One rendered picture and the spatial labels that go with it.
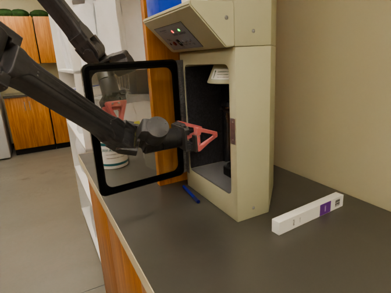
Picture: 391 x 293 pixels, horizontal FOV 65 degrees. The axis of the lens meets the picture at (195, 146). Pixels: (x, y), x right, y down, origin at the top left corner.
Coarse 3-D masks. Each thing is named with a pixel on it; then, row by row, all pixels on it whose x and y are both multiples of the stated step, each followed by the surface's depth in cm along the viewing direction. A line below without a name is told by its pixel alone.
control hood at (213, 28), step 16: (192, 0) 66; (160, 16) 82; (176, 16) 75; (192, 16) 70; (208, 16) 69; (224, 16) 70; (192, 32) 77; (208, 32) 72; (224, 32) 71; (192, 48) 86; (208, 48) 80
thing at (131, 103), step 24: (120, 72) 91; (144, 72) 95; (168, 72) 99; (96, 96) 88; (120, 96) 92; (144, 96) 96; (168, 96) 101; (168, 120) 103; (120, 168) 97; (144, 168) 101; (168, 168) 106
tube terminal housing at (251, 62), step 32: (224, 0) 74; (256, 0) 73; (256, 32) 75; (192, 64) 94; (224, 64) 79; (256, 64) 77; (256, 96) 80; (256, 128) 82; (256, 160) 84; (224, 192) 90; (256, 192) 87
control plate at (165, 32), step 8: (176, 24) 79; (160, 32) 91; (168, 32) 87; (176, 32) 83; (184, 32) 80; (168, 40) 92; (184, 40) 84; (192, 40) 81; (176, 48) 94; (184, 48) 90
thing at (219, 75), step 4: (212, 68) 91; (216, 68) 88; (220, 68) 87; (224, 68) 86; (212, 72) 89; (216, 72) 87; (220, 72) 86; (224, 72) 85; (228, 72) 85; (212, 76) 89; (216, 76) 87; (220, 76) 86; (224, 76) 85; (228, 76) 85; (208, 80) 91; (212, 80) 88; (216, 80) 87; (220, 80) 86; (224, 80) 85; (228, 80) 85
